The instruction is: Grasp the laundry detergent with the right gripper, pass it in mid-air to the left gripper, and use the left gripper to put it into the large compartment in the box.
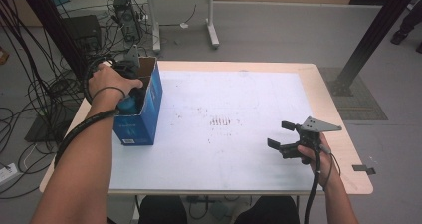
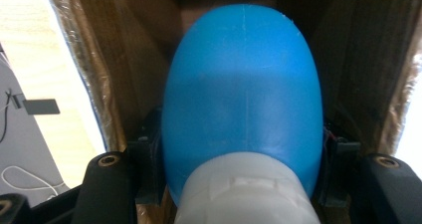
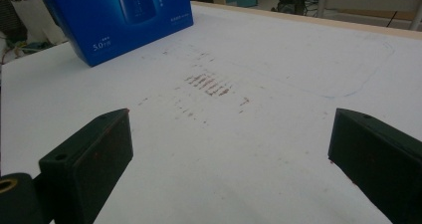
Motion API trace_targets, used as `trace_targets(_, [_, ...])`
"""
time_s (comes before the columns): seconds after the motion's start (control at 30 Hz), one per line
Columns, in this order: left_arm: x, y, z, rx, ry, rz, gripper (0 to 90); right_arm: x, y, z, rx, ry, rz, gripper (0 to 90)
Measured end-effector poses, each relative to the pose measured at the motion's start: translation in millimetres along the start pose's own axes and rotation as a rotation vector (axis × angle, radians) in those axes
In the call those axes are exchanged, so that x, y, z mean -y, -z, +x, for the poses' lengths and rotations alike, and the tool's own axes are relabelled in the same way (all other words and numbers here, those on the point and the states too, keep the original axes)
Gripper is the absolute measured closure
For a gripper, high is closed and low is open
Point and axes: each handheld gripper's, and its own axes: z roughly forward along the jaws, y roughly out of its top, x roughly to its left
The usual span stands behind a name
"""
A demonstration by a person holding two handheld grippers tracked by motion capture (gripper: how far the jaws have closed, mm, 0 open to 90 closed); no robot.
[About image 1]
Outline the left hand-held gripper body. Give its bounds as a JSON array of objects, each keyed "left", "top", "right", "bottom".
[{"left": 113, "top": 44, "right": 141, "bottom": 82}]

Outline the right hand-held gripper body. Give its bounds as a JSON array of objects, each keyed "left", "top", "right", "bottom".
[{"left": 280, "top": 116, "right": 343, "bottom": 160}]

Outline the blue bottle with white cap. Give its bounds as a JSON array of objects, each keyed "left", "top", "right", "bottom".
[{"left": 116, "top": 96, "right": 140, "bottom": 116}]

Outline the blue cardboard box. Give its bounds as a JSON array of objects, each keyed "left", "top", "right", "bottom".
[{"left": 112, "top": 56, "right": 164, "bottom": 146}]

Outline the person's left hand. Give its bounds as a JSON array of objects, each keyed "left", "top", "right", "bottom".
[{"left": 88, "top": 63, "right": 144, "bottom": 102}]

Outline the person's right hand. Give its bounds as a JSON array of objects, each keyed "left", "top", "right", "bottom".
[{"left": 297, "top": 132, "right": 340, "bottom": 185}]

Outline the black computer tower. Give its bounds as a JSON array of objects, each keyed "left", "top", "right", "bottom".
[{"left": 112, "top": 0, "right": 143, "bottom": 43}]

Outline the white table mat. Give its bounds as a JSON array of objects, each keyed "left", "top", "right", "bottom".
[{"left": 108, "top": 70, "right": 339, "bottom": 192}]

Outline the black equipment case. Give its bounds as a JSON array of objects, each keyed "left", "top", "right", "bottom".
[{"left": 63, "top": 14, "right": 103, "bottom": 55}]

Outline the grey floor mat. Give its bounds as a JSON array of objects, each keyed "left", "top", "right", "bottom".
[{"left": 317, "top": 67, "right": 389, "bottom": 121}]

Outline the black tape strip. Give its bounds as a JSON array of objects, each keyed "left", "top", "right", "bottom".
[{"left": 351, "top": 163, "right": 377, "bottom": 176}]

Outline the person's right leg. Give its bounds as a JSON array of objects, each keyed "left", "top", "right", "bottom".
[{"left": 233, "top": 195, "right": 302, "bottom": 224}]

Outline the person's leg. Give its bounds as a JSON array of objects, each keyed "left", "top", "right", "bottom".
[
  {"left": 398, "top": 0, "right": 422, "bottom": 36},
  {"left": 233, "top": 195, "right": 302, "bottom": 224},
  {"left": 137, "top": 194, "right": 189, "bottom": 224}
]

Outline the grey foot pedal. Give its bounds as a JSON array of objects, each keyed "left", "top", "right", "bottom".
[{"left": 208, "top": 201, "right": 231, "bottom": 223}]

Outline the white desk with metal legs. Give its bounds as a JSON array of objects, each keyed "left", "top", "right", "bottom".
[{"left": 126, "top": 0, "right": 249, "bottom": 55}]

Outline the person's left leg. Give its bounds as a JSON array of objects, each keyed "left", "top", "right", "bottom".
[{"left": 137, "top": 194, "right": 189, "bottom": 224}]

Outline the brown cardboard box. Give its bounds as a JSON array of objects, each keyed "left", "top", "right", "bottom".
[{"left": 0, "top": 46, "right": 11, "bottom": 66}]

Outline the white power strip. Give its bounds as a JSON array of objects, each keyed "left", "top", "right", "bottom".
[{"left": 0, "top": 162, "right": 20, "bottom": 187}]

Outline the thin black wrist strap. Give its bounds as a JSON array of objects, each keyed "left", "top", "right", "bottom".
[
  {"left": 91, "top": 86, "right": 127, "bottom": 103},
  {"left": 319, "top": 148, "right": 343, "bottom": 189}
]

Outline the black metal stand post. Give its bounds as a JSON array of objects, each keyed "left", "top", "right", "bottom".
[
  {"left": 326, "top": 0, "right": 422, "bottom": 98},
  {"left": 14, "top": 0, "right": 95, "bottom": 83}
]

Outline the tangle of black floor cables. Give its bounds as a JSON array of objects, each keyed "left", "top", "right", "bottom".
[{"left": 0, "top": 0, "right": 153, "bottom": 200}]

